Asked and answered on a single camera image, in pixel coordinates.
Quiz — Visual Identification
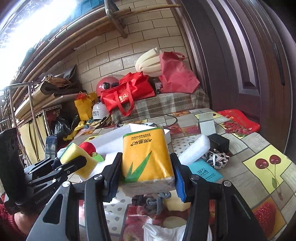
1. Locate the yellow green scrub sponge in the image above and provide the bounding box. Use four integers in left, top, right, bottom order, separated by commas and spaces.
60, 143, 98, 181

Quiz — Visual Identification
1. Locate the red plush apple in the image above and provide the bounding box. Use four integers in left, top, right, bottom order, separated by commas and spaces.
79, 142, 104, 162

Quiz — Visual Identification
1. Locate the black white patterned cloth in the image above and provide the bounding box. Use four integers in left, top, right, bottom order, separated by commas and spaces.
202, 150, 230, 170

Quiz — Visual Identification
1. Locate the yellow tissue pack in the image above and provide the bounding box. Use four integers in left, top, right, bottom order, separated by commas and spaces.
120, 127, 175, 197

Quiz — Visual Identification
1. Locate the grey purple knotted rope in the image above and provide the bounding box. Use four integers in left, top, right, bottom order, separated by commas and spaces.
131, 191, 172, 216

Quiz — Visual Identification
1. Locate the white foam block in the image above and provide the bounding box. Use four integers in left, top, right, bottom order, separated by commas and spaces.
179, 134, 210, 165

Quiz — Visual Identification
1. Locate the person's hand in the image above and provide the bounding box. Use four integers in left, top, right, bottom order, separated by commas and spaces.
14, 212, 39, 235

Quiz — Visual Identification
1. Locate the black plastic bag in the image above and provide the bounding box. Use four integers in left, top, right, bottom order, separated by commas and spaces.
54, 116, 72, 140

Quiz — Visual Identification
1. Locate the white shallow cardboard box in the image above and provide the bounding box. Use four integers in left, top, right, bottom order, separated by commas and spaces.
85, 122, 172, 155

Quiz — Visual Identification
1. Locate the teal tissue pack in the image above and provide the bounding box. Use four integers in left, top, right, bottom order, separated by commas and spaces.
188, 160, 223, 183

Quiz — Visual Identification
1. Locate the yellow gift bag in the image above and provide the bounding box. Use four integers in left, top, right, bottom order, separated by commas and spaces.
74, 92, 98, 121

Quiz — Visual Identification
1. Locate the white helmet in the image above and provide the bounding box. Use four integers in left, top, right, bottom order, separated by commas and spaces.
92, 102, 109, 120

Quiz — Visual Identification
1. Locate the black small box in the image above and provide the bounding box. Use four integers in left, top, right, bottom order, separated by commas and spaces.
208, 133, 230, 153

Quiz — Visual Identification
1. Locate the wooden shelf with cardboard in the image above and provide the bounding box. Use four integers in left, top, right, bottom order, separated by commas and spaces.
14, 66, 84, 120

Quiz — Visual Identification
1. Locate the white plastic bag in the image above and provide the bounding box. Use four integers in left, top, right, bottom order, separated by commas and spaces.
142, 222, 213, 241

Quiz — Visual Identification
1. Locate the pink red helmet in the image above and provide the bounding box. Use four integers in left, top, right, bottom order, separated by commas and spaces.
96, 76, 119, 96

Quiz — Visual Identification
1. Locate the grey cardboard stand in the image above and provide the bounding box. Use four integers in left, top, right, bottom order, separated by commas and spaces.
198, 112, 216, 136

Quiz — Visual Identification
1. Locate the red tote bag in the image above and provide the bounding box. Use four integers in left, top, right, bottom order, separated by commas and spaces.
100, 72, 156, 116

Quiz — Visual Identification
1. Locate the plaid covered bench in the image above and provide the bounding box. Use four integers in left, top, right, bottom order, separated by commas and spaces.
111, 87, 210, 124

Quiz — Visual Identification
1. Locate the cream foam roll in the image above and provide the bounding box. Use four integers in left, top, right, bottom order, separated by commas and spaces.
135, 48, 162, 77

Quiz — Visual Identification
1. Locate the dark red paper bag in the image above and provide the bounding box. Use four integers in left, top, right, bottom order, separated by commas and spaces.
159, 52, 200, 94

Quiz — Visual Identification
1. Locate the dark wooden door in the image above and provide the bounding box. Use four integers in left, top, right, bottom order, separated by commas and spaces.
173, 1, 295, 159

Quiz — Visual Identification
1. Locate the smartphone on mount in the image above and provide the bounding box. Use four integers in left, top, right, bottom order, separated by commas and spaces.
0, 128, 26, 202

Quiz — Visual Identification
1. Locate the black cable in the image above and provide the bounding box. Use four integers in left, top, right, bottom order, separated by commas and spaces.
117, 113, 178, 129

